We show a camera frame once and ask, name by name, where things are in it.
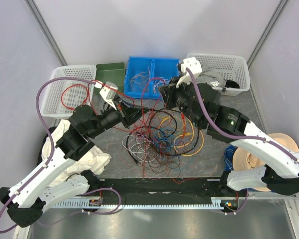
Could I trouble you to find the grey adidas sweatshirt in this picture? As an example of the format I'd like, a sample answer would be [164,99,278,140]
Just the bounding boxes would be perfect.
[197,65,226,87]

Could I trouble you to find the green plastic box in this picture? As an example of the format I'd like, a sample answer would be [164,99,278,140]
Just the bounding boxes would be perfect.
[96,62,125,93]

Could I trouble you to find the yellow ethernet cable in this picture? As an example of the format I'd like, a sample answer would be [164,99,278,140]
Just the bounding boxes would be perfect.
[158,115,205,157]

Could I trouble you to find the beige bucket hat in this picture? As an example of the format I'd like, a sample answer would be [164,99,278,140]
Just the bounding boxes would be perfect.
[227,147,299,195]

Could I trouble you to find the red thin wire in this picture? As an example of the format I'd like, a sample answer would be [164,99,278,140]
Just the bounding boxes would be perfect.
[87,77,170,180]

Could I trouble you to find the empty white basket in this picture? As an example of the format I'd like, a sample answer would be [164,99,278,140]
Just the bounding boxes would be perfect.
[41,65,97,120]

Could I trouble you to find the light blue cable duct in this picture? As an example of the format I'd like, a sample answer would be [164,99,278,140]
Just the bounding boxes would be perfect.
[53,198,224,210]

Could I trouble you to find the white basket with clothes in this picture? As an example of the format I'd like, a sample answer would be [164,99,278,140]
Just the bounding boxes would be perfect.
[186,53,250,96]

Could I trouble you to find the pink orange thin wire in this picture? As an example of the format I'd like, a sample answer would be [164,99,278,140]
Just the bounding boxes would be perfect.
[128,64,151,91]

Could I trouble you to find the white thin cable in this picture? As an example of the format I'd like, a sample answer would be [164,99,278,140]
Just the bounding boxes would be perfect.
[153,77,172,96]

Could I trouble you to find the blue divided plastic bin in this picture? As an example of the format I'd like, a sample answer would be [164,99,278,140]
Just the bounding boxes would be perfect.
[124,56,179,100]

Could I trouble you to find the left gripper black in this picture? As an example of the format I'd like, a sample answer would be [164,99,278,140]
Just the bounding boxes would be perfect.
[88,94,149,139]

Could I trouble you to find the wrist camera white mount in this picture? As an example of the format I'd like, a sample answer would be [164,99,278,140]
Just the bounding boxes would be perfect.
[176,57,202,88]
[94,80,118,110]

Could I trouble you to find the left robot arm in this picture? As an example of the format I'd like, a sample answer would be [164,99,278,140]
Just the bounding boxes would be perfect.
[0,96,149,228]

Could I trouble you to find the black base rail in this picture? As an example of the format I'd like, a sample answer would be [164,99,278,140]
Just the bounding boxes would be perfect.
[84,177,240,207]

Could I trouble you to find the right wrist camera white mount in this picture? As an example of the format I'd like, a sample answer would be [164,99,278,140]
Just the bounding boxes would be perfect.
[176,57,202,88]

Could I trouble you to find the grey aluminium corner post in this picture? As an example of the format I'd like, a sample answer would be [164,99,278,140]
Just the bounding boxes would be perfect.
[247,0,290,68]

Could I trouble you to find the left grey aluminium post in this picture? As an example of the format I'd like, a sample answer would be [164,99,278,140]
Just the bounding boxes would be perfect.
[24,0,68,66]

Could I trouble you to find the white cloth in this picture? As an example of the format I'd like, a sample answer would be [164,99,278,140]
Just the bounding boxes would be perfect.
[49,119,111,187]

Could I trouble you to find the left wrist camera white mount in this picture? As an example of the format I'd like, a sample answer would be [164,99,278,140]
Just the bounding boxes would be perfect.
[94,80,118,110]

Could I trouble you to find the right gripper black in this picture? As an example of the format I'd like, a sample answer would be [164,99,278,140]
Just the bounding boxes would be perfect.
[159,74,204,128]

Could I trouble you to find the blue cloth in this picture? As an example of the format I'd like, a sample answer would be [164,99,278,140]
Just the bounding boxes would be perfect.
[223,145,237,171]

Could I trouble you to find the tangled cable pile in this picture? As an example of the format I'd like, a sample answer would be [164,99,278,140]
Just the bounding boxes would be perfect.
[121,104,205,182]

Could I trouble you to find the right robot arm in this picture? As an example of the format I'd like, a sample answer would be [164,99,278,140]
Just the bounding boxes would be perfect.
[158,77,299,196]

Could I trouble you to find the thick red cable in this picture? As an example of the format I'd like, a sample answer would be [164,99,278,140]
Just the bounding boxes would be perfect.
[61,84,90,111]

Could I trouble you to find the black cloth in basket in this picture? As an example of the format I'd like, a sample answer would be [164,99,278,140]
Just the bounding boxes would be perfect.
[225,80,240,89]

